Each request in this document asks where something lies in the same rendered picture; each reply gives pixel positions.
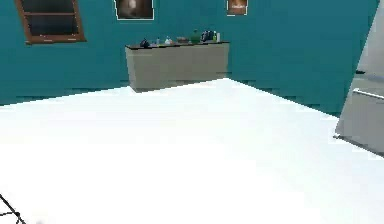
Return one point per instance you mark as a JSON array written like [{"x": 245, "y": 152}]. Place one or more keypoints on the black kettle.
[{"x": 144, "y": 43}]

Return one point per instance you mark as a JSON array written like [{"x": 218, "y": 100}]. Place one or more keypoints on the black coffee machine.
[{"x": 207, "y": 35}]

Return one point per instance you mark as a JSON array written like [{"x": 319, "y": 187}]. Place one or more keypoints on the brown framed window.
[{"x": 50, "y": 20}]

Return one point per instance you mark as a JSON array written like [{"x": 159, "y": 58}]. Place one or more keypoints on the green pot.
[{"x": 195, "y": 37}]

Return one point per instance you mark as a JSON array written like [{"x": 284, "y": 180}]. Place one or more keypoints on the beige kitchen counter cabinet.
[{"x": 178, "y": 65}]

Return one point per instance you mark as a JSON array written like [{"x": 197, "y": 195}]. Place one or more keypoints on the white cup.
[{"x": 218, "y": 37}]

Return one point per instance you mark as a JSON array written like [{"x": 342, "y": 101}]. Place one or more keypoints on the small grey bottle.
[{"x": 158, "y": 41}]

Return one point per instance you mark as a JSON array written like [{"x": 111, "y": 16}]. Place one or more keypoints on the grey fridge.
[{"x": 365, "y": 110}]

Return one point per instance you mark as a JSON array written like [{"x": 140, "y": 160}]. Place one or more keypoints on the brown bowl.
[{"x": 182, "y": 39}]

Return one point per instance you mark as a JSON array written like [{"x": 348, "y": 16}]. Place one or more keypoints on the small orange framed picture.
[{"x": 237, "y": 6}]

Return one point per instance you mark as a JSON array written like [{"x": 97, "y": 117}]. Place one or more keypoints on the large dark framed picture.
[{"x": 134, "y": 8}]

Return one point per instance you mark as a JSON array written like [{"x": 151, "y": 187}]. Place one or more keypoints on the small green bottle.
[{"x": 214, "y": 36}]

